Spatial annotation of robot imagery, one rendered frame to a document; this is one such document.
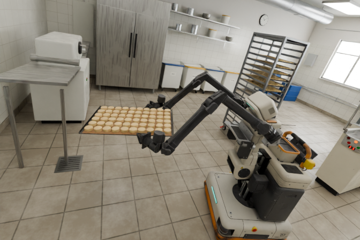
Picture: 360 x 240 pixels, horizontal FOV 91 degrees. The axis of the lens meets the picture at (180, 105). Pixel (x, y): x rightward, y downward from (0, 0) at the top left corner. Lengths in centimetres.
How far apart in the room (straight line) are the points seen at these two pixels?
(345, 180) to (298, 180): 165
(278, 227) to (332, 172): 155
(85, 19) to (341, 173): 534
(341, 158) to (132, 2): 422
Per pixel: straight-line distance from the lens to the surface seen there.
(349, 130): 318
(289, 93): 755
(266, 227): 197
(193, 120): 104
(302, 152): 188
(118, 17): 400
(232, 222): 182
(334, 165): 330
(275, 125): 145
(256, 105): 137
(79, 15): 488
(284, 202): 183
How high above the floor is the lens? 164
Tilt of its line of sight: 23 degrees down
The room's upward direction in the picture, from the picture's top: 13 degrees clockwise
